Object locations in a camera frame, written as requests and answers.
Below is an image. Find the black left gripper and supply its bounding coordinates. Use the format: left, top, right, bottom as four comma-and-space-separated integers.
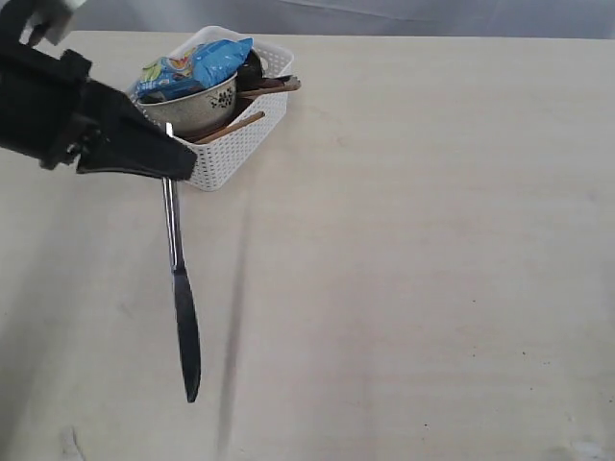
1, 45, 197, 181

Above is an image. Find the floral ceramic bowl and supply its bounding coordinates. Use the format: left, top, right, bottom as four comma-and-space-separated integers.
136, 73, 236, 137

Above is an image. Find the blue snack chip bag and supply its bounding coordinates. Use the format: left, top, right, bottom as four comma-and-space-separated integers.
135, 37, 254, 101

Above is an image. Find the stainless steel table knife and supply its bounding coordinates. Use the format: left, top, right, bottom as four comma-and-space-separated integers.
160, 122, 203, 404

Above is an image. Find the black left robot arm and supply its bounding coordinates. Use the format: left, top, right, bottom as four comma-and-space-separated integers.
1, 1, 197, 181

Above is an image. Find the white woven plastic basket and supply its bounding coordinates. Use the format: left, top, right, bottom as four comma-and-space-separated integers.
128, 26, 294, 191

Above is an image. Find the brown wooden chopstick front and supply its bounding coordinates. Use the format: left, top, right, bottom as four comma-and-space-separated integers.
192, 111, 265, 145

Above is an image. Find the brown wooden chopstick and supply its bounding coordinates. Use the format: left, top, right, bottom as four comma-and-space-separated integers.
236, 75, 302, 99
192, 111, 265, 145

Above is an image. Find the shiny metal cup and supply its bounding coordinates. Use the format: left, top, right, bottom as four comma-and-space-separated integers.
236, 49, 265, 92

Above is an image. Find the brown wooden chopstick rear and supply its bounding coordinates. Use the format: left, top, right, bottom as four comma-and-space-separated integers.
236, 75, 302, 99

